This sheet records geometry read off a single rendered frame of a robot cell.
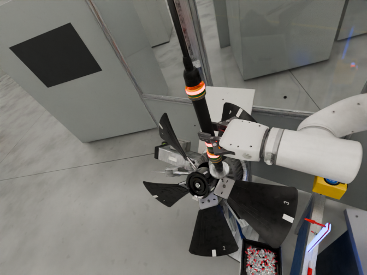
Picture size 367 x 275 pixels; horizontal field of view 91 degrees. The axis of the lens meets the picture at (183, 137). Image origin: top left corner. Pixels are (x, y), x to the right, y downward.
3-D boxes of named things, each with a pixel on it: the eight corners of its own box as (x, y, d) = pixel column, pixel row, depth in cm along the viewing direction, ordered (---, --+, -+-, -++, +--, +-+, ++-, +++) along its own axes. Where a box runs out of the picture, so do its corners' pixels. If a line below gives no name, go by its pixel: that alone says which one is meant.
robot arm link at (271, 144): (273, 172, 42) (260, 168, 44) (282, 144, 46) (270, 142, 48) (276, 151, 36) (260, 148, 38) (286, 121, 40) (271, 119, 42)
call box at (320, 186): (316, 165, 91) (321, 153, 84) (341, 171, 86) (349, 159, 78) (311, 192, 84) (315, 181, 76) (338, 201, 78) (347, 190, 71)
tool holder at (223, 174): (207, 160, 70) (202, 144, 63) (225, 156, 69) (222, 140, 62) (211, 180, 64) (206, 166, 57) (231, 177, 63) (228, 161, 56)
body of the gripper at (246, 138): (263, 170, 43) (219, 157, 49) (274, 139, 47) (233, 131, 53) (264, 151, 37) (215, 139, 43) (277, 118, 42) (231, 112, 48)
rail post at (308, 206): (295, 228, 156) (314, 188, 101) (300, 231, 154) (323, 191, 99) (294, 233, 154) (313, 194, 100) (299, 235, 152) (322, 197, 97)
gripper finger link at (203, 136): (217, 152, 47) (195, 146, 51) (222, 143, 49) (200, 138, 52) (215, 144, 45) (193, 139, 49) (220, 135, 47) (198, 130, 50)
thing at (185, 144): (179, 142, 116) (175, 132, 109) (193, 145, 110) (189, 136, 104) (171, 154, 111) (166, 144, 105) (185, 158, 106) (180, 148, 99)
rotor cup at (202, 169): (195, 161, 89) (179, 169, 78) (222, 161, 80) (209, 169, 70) (199, 190, 90) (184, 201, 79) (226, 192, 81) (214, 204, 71)
